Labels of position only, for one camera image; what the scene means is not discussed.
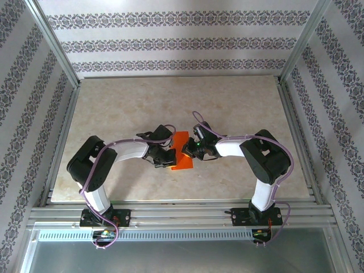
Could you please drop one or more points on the orange paper sheet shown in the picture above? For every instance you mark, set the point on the orange paper sheet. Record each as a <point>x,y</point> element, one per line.
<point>183,165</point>

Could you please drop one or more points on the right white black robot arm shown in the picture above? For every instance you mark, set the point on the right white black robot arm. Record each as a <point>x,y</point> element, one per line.
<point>227,148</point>

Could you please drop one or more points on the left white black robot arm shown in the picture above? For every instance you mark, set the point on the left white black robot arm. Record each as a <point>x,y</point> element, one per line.
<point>128,149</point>

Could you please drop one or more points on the grey metal sheet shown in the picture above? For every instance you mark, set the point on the grey metal sheet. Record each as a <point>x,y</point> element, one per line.
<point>182,258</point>

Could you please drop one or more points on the wide aluminium mounting rail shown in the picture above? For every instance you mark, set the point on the wide aluminium mounting rail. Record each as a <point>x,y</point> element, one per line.
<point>182,216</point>

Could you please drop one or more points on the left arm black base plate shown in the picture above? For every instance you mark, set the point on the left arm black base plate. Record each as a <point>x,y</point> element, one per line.
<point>125,217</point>

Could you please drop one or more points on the short aluminium cross rail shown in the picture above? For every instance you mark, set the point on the short aluminium cross rail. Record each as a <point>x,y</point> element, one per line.
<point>176,76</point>

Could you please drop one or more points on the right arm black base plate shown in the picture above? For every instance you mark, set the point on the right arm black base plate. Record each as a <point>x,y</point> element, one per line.
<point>237,217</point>

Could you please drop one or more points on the aluminium side rail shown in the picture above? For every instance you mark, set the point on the aluminium side rail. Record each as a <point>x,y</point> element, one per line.
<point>300,142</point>
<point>61,142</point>

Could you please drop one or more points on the aluminium frame post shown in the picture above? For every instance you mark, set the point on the aluminium frame post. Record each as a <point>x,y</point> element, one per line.
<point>54,42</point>
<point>302,42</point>

